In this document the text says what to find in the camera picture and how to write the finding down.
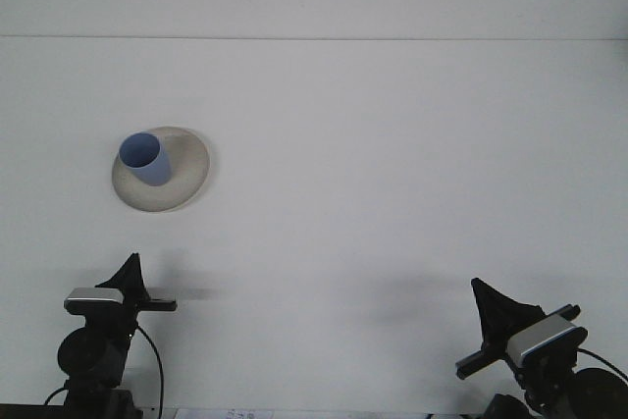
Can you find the pale blue cup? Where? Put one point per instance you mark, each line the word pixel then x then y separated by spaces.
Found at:
pixel 152 169

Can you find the pale round plate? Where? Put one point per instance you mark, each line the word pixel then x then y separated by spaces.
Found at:
pixel 184 183

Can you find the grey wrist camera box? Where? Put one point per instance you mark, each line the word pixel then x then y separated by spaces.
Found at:
pixel 542 343
pixel 93 298

